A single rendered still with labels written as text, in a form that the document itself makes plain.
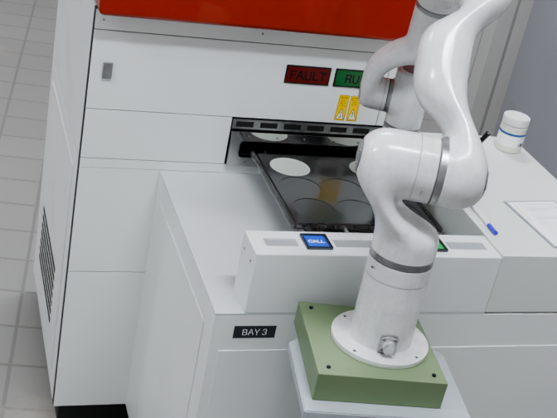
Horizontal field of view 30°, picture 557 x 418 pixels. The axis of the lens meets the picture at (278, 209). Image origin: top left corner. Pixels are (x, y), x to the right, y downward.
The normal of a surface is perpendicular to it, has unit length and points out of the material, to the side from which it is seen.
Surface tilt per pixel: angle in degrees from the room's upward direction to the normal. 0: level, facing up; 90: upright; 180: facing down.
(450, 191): 97
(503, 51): 90
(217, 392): 90
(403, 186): 104
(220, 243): 0
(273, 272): 90
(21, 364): 0
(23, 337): 0
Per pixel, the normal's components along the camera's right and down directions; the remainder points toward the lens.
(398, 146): 0.04, -0.39
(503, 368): 0.27, 0.49
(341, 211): 0.18, -0.87
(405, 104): -0.18, 0.42
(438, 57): -0.27, -0.29
